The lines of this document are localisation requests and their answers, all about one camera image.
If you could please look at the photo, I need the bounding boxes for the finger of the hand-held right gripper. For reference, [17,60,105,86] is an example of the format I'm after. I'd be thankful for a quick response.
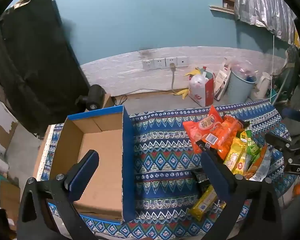
[265,133,294,153]
[281,107,300,124]

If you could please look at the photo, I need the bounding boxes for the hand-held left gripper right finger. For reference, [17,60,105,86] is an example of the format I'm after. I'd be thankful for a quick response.
[195,140,283,240]

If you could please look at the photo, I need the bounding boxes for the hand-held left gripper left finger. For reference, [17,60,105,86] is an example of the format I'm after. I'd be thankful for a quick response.
[17,149,100,240]

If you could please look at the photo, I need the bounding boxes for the blue-edged cardboard box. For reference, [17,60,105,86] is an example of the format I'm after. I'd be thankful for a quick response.
[50,106,136,224]

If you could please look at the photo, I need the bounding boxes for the green snack packet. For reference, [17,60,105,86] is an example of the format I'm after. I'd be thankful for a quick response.
[240,130,261,157]

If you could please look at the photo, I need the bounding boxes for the orange and black snack packet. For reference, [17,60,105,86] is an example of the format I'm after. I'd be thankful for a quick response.
[197,115,250,160]

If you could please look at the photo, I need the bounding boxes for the orange chips packet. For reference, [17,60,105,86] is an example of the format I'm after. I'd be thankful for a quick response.
[247,145,268,178]

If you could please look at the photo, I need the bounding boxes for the silver snack packet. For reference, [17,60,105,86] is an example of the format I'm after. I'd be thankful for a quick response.
[252,150,272,181]

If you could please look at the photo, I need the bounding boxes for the long yellow snack packet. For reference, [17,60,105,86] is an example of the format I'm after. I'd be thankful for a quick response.
[189,185,227,220]

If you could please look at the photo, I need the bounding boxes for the white kettle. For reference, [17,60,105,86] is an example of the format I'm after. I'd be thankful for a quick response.
[251,72,272,102]

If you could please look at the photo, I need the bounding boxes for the orange-red round-print snack packet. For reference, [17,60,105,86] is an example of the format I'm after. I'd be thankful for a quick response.
[182,106,224,154]

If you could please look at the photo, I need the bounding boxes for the blue patterned blanket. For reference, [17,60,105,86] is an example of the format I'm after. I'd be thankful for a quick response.
[39,100,299,240]

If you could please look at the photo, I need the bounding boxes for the light blue bin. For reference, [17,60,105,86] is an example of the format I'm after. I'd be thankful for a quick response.
[226,69,257,104]

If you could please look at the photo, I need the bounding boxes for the pink plastic bag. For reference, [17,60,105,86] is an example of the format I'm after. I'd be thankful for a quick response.
[231,61,257,80]

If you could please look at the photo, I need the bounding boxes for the small cardboard box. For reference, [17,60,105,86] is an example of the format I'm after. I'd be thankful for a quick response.
[101,94,115,108]

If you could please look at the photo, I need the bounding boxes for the red and white bag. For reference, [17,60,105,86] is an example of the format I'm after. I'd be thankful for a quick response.
[189,77,215,107]

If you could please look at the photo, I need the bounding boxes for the black round device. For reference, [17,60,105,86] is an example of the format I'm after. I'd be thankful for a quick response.
[76,84,106,112]

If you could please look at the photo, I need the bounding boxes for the white paper bag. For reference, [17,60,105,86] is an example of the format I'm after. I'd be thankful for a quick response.
[214,57,232,101]

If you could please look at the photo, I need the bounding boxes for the cardboard sheet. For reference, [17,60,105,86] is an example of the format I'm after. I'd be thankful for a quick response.
[0,180,22,224]

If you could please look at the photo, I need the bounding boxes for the banana peel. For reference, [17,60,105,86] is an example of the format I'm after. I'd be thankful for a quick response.
[174,89,190,98]
[185,68,203,77]

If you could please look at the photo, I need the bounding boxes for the white plastic bag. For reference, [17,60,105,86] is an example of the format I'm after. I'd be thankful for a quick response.
[189,74,209,98]

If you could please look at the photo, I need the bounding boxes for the green wrapper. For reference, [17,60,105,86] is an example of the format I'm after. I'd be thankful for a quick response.
[202,66,213,80]

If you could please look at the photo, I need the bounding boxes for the silver foil curtain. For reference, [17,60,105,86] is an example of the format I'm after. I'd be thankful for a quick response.
[234,0,298,44]

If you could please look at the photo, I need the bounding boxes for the wooden shelf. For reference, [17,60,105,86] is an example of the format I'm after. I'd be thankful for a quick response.
[209,5,235,14]

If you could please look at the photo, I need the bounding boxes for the black cable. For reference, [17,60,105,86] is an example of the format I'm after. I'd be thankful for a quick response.
[114,94,133,106]

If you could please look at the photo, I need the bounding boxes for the grey plug and cable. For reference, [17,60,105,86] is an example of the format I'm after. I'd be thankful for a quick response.
[169,64,188,94]

